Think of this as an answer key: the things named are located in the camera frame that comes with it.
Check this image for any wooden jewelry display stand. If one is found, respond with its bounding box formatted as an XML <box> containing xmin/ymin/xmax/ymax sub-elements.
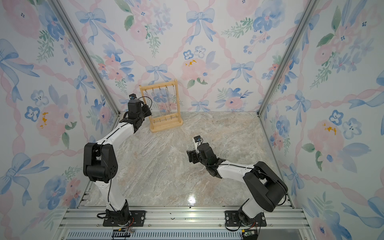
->
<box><xmin>140</xmin><ymin>80</ymin><xmax>183</xmax><ymax>133</ymax></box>

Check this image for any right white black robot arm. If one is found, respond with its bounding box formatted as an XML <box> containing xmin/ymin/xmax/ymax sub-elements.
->
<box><xmin>187</xmin><ymin>141</ymin><xmax>288</xmax><ymax>226</ymax></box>

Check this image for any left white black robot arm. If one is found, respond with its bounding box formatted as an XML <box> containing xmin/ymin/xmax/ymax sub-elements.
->
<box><xmin>83</xmin><ymin>94</ymin><xmax>152</xmax><ymax>227</ymax></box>

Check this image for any green circuit board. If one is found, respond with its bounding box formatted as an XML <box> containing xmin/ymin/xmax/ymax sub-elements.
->
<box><xmin>241</xmin><ymin>230</ymin><xmax>259</xmax><ymax>240</ymax></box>

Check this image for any left aluminium corner profile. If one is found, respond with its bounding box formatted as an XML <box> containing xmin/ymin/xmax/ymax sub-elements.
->
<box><xmin>48</xmin><ymin>0</ymin><xmax>120</xmax><ymax>116</ymax></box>

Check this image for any aluminium corner profile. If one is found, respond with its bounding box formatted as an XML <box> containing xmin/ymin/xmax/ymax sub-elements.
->
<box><xmin>258</xmin><ymin>0</ymin><xmax>318</xmax><ymax>118</ymax></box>
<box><xmin>48</xmin><ymin>0</ymin><xmax>120</xmax><ymax>116</ymax></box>

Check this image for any right aluminium corner profile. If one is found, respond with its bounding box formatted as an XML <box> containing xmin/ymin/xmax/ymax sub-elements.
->
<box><xmin>258</xmin><ymin>0</ymin><xmax>318</xmax><ymax>118</ymax></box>

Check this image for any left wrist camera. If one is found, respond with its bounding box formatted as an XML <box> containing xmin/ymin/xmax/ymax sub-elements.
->
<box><xmin>129</xmin><ymin>94</ymin><xmax>137</xmax><ymax>101</ymax></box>

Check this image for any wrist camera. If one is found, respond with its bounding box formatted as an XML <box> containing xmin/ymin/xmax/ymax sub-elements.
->
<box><xmin>129</xmin><ymin>94</ymin><xmax>137</xmax><ymax>101</ymax></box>
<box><xmin>194</xmin><ymin>135</ymin><xmax>203</xmax><ymax>153</ymax></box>

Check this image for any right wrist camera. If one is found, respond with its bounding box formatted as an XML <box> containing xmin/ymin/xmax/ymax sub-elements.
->
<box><xmin>194</xmin><ymin>135</ymin><xmax>203</xmax><ymax>153</ymax></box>

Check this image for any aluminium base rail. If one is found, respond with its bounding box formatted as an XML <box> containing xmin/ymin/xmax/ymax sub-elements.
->
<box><xmin>53</xmin><ymin>206</ymin><xmax>315</xmax><ymax>240</ymax></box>

